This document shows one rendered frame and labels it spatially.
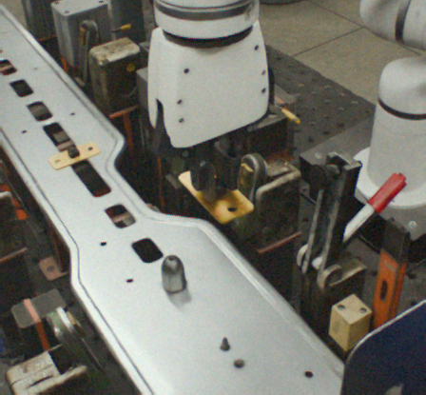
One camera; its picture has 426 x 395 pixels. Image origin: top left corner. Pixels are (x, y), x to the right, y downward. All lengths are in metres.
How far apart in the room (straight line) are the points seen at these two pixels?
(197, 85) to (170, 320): 0.40
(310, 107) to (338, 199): 1.03
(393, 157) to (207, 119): 0.78
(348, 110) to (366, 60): 1.69
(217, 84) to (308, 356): 0.39
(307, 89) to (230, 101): 1.28
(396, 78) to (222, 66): 0.72
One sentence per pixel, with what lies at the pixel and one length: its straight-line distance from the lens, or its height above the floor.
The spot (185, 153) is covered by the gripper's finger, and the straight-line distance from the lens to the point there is 0.61.
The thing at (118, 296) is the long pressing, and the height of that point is 1.00.
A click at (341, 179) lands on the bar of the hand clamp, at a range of 0.77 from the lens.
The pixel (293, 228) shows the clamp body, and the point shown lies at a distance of 1.05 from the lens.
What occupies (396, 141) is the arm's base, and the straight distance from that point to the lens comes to 1.30.
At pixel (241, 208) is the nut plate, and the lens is 0.65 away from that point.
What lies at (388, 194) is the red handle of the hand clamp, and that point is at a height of 1.13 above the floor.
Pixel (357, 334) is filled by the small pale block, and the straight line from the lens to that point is 0.83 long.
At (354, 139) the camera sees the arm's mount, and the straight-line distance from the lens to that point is 1.51.
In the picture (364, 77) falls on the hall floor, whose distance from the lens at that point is 3.33.
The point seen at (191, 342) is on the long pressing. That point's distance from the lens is 0.86.
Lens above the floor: 1.68
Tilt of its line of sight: 40 degrees down
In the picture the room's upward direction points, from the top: 3 degrees counter-clockwise
